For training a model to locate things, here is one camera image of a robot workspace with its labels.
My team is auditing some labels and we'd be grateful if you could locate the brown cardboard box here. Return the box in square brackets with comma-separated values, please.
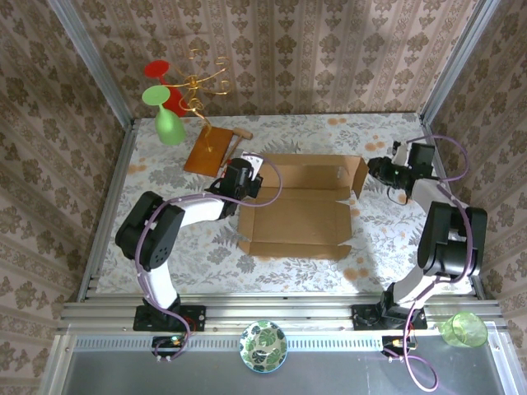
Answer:
[237, 153, 370, 261]

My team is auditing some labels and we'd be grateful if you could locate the small wooden mallet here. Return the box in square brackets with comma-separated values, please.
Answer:
[222, 128, 253, 166]

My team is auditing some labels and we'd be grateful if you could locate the green plastic wine glass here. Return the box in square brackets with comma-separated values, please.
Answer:
[142, 85, 185, 146]

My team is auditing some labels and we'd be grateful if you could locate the floral tablecloth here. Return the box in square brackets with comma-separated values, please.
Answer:
[96, 113, 473, 295]

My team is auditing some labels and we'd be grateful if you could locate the red plastic wine glass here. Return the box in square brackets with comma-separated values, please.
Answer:
[143, 60, 187, 118]

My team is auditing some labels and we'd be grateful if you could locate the leaf pattern bowl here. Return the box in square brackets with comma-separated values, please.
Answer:
[240, 320, 288, 374]

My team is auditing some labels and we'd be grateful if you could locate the right black connector board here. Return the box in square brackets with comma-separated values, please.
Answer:
[381, 335, 417, 357]

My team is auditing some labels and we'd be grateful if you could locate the black connector board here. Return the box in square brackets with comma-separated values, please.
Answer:
[152, 335, 187, 358]
[381, 335, 417, 357]

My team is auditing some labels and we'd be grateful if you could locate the green transparent plastic cup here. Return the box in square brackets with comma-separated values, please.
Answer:
[440, 311, 489, 350]

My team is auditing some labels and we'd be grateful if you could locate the left black connector board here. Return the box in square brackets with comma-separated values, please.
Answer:
[152, 335, 187, 358]

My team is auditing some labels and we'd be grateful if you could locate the gold wire rack wooden base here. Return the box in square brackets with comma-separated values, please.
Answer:
[164, 49, 236, 179]

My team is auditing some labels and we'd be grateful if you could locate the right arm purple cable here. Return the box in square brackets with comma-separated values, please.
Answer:
[389, 134, 473, 392]

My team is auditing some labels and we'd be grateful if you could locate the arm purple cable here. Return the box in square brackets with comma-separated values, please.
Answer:
[389, 134, 473, 392]
[135, 155, 284, 360]

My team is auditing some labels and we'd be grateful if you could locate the aluminium frame post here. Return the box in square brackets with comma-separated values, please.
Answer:
[48, 0, 136, 129]
[419, 0, 501, 124]

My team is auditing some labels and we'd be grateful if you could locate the aluminium frame rail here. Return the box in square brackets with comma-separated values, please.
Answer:
[60, 294, 504, 331]

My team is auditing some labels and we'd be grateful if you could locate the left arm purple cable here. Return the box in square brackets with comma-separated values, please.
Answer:
[135, 155, 284, 360]

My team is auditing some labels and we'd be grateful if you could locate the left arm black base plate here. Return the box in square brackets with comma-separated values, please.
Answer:
[132, 304, 207, 332]

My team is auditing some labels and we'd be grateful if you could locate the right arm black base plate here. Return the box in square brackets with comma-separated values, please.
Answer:
[352, 303, 428, 330]

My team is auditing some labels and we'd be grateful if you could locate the slotted grey cable duct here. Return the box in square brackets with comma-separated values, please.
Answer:
[73, 335, 495, 351]

